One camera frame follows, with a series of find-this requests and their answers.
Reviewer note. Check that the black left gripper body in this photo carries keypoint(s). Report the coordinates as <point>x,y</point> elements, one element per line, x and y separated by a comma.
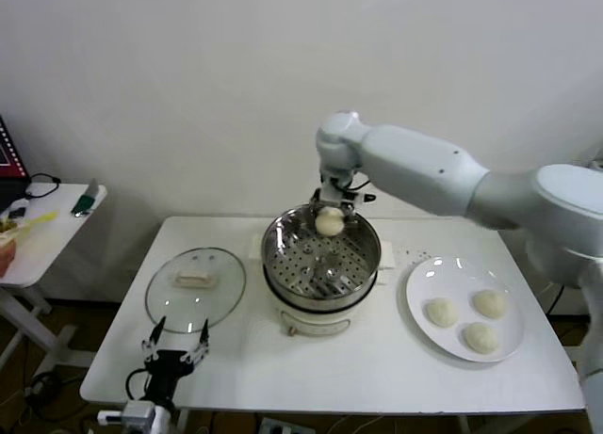
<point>165,365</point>

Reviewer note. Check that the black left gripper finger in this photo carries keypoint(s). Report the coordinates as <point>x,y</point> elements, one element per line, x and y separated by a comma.
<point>158,332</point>
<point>204,337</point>

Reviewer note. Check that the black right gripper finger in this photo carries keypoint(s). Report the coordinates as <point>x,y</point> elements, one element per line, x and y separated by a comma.
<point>314,210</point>
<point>350,212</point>

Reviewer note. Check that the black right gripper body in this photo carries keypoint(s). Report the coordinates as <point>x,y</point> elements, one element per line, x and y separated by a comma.
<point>337,194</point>

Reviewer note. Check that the white steamed baozi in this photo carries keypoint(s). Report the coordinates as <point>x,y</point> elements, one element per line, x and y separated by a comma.
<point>489,303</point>
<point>442,311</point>
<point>480,337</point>
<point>328,223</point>

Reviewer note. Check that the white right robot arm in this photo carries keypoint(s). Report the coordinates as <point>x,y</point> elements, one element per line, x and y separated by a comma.
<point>424,165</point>

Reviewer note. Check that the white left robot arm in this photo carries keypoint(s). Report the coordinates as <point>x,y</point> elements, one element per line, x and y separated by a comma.
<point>162,420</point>

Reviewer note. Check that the stainless steel steamer basket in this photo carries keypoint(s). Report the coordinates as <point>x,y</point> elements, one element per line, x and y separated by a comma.
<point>282,236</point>

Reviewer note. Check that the scattered dark crumbs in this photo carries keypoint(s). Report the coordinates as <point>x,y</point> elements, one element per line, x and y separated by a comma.
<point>414,253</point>

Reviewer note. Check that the white round plate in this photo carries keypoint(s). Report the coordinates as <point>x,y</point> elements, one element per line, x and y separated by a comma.
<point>419,283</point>

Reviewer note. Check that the white electric pot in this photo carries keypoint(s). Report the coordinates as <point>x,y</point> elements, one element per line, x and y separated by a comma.
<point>311,323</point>

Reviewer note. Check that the white power strip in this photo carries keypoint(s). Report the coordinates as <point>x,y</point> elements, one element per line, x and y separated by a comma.
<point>278,426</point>

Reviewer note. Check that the white side table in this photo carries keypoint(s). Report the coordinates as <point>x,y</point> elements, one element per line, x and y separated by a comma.
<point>61,201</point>

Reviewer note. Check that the black case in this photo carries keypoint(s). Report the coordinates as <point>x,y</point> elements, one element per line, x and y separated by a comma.
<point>11,191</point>

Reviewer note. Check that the red black box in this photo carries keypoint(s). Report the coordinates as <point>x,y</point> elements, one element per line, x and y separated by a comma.
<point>9,147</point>

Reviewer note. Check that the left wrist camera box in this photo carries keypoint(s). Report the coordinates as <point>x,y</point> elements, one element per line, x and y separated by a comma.
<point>134,413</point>

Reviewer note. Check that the white furniture base frame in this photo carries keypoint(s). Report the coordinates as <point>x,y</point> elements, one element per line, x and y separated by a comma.
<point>575,354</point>

